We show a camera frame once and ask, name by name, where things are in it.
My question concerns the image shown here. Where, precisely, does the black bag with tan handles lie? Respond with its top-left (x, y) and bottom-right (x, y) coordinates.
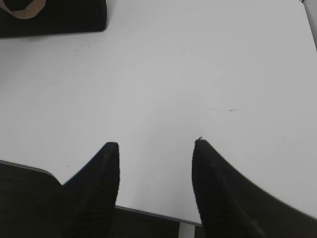
top-left (0, 0), bottom-right (107, 38)

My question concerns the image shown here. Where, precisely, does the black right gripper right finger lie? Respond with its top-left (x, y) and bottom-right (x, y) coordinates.
top-left (192, 139), bottom-right (317, 238)

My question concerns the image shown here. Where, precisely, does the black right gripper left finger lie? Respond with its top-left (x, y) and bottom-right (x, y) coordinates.
top-left (54, 142), bottom-right (120, 238)

